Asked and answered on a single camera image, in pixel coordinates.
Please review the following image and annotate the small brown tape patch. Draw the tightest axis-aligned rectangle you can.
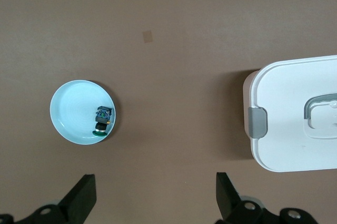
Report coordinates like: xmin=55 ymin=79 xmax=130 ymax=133
xmin=142 ymin=31 xmax=154 ymax=44

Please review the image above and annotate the green push button switch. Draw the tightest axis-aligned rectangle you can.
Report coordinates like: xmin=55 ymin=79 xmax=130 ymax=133
xmin=92 ymin=105 xmax=114 ymax=138

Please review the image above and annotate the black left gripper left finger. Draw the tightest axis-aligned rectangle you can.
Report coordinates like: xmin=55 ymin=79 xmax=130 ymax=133
xmin=0 ymin=173 xmax=97 ymax=224

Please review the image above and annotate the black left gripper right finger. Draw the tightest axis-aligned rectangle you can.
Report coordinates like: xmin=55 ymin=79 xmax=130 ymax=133
xmin=215 ymin=172 xmax=324 ymax=224

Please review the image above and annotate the light blue round plate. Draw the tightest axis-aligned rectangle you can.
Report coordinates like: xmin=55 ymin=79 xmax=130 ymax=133
xmin=49 ymin=80 xmax=116 ymax=145

